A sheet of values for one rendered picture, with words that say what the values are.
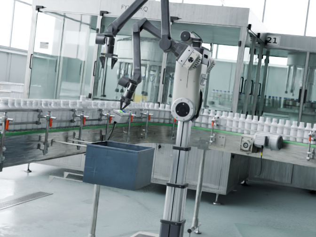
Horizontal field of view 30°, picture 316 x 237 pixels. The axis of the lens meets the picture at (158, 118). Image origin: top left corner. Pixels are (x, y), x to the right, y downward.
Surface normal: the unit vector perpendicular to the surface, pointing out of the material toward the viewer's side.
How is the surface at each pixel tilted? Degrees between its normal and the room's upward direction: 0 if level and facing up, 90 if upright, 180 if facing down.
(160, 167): 90
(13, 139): 90
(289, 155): 90
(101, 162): 90
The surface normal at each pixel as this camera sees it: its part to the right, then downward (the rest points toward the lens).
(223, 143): -0.57, -0.03
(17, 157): 0.95, 0.13
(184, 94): -0.30, 0.20
